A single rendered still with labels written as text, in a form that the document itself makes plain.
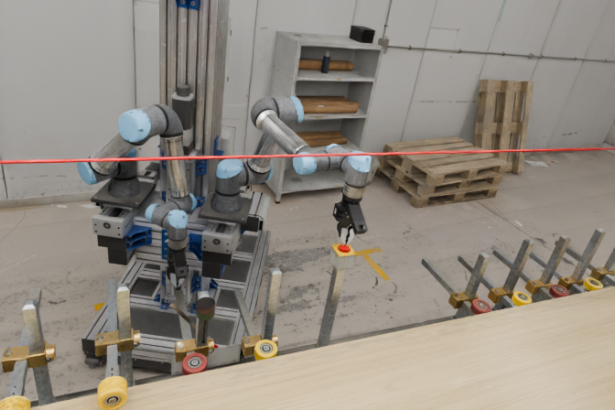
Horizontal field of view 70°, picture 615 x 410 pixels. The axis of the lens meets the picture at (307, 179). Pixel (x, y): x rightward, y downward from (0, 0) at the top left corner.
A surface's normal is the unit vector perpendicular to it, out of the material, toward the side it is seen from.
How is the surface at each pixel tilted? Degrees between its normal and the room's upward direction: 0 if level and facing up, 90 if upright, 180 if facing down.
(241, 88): 90
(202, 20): 90
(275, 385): 0
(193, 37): 90
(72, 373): 0
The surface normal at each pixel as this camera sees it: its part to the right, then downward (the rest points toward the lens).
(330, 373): 0.15, -0.88
